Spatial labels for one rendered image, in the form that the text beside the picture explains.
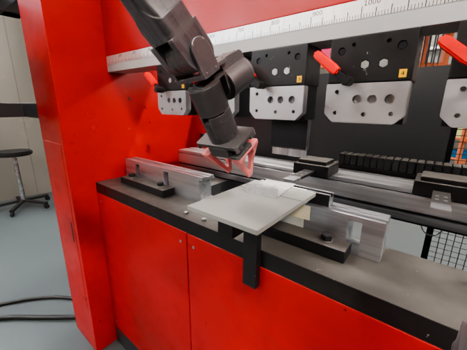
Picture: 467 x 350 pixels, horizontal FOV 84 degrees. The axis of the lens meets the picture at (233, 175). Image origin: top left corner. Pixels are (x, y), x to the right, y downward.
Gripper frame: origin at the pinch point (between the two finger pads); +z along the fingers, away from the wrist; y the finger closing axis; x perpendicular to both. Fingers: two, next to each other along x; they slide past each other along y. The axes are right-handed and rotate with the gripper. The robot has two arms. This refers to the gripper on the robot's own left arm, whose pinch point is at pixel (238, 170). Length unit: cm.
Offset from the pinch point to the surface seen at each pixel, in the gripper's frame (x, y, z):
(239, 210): 6.7, -2.9, 4.6
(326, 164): -31.1, -5.2, 24.6
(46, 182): -4, 386, 113
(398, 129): -62, -20, 32
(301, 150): -18.0, -5.0, 8.2
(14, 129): -24, 388, 39
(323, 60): -21.5, -11.5, -12.9
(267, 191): -3.5, -2.8, 9.2
